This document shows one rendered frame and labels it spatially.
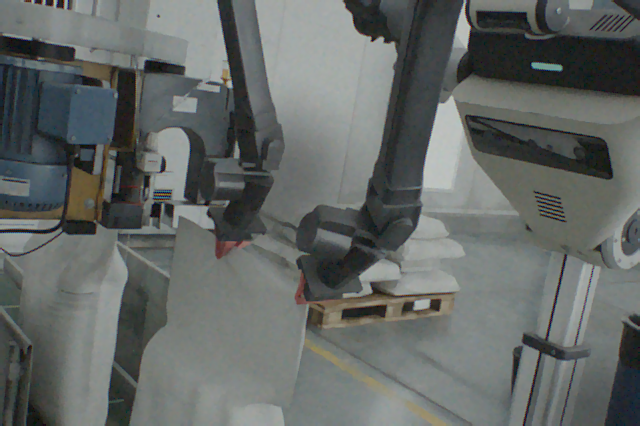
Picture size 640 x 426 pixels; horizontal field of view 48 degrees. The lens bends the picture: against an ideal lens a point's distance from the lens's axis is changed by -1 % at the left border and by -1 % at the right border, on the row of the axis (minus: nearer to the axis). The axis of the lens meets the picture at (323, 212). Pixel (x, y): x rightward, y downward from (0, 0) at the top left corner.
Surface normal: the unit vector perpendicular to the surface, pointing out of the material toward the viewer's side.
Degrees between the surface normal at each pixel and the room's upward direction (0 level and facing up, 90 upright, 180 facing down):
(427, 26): 120
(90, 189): 90
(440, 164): 90
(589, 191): 130
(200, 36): 90
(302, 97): 90
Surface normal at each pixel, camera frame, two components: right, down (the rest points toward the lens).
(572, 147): -0.70, 0.61
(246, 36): 0.57, 0.26
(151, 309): -0.77, -0.02
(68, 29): 0.77, 0.23
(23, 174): 0.35, 0.23
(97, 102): 0.88, 0.22
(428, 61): 0.19, 0.64
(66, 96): -0.46, 0.07
